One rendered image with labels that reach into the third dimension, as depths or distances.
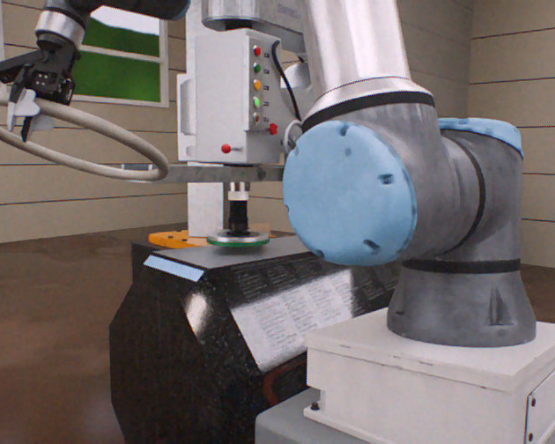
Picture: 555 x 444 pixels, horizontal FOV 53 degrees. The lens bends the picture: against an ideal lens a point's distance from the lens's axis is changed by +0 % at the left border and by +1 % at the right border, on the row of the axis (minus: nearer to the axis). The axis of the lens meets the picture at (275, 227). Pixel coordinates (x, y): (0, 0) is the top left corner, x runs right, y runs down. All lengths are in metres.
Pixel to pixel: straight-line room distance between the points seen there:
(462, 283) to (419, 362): 0.12
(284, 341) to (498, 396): 1.06
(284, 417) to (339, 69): 0.45
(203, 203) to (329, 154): 2.19
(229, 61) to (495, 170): 1.25
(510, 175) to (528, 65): 6.06
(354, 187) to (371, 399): 0.29
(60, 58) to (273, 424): 0.84
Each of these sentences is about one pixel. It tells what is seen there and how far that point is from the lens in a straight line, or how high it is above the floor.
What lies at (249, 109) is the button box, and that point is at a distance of 1.76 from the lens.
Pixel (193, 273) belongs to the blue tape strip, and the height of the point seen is 0.84.
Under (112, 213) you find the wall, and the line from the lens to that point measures 8.70.
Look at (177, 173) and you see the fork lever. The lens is 1.61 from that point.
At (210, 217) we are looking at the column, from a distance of 2.72.
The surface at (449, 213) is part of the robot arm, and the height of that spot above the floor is 1.14.
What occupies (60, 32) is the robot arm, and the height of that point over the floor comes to 1.43.
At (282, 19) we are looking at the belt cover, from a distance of 1.98.
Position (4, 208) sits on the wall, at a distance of 7.95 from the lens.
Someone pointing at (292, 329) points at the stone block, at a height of 0.68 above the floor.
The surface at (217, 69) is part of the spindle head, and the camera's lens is 1.87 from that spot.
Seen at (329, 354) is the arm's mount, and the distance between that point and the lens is 0.73.
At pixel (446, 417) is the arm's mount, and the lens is 0.68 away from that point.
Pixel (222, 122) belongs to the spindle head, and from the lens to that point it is 1.84.
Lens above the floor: 1.20
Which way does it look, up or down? 8 degrees down
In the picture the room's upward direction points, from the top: 1 degrees clockwise
